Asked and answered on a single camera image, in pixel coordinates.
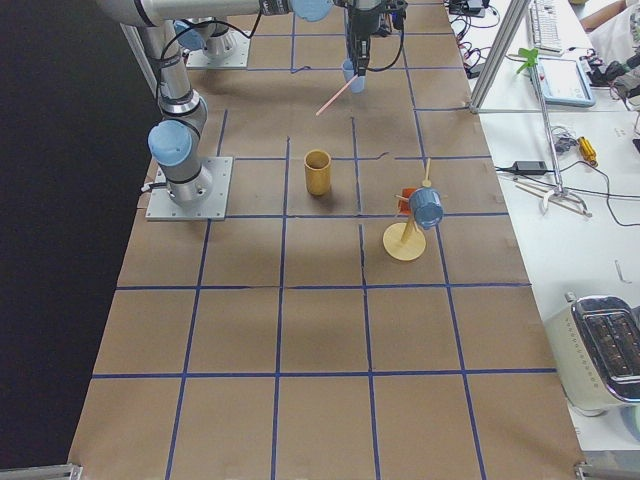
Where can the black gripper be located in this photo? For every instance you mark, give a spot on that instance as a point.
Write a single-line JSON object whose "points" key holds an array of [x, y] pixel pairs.
{"points": [[359, 26]]}

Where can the pink chopstick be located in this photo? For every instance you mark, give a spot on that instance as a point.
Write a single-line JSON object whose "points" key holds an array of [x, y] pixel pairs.
{"points": [[335, 96]]}

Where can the blue plastic cup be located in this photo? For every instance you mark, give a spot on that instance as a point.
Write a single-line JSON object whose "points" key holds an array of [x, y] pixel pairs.
{"points": [[348, 73]]}

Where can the bamboo chopstick holder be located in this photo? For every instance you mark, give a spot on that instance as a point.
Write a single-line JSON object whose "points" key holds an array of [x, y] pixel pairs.
{"points": [[317, 164]]}

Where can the red mug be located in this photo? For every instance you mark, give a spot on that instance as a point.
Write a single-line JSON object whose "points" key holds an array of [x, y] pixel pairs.
{"points": [[403, 204]]}

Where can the metal stand with green clip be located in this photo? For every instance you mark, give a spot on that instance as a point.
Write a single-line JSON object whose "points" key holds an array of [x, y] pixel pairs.
{"points": [[557, 192]]}

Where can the blue ribbed mug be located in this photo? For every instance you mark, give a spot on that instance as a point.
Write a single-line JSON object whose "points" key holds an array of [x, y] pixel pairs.
{"points": [[426, 207]]}

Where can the white keyboard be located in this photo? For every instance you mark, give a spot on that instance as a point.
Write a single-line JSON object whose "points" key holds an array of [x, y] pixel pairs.
{"points": [[541, 21]]}

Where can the wooden mug tree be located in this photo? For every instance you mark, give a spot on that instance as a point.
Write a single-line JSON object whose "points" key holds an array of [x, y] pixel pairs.
{"points": [[403, 241]]}

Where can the black power adapter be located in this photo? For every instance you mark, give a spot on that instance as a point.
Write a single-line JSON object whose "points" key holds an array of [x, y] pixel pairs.
{"points": [[534, 168]]}

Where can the blue tablet device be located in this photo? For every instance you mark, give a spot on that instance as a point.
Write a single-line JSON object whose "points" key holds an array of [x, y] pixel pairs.
{"points": [[563, 82]]}

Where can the yellow screwdriver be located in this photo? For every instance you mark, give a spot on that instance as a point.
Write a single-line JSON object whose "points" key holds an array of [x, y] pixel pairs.
{"points": [[587, 151]]}

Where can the brown paper table mat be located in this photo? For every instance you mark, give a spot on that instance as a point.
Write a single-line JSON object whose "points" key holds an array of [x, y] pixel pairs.
{"points": [[284, 342]]}

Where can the silver toaster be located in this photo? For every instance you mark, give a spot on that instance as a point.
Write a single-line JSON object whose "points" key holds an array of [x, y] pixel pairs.
{"points": [[595, 344]]}

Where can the aluminium frame post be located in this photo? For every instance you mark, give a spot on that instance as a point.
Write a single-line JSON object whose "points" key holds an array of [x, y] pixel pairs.
{"points": [[506, 32]]}

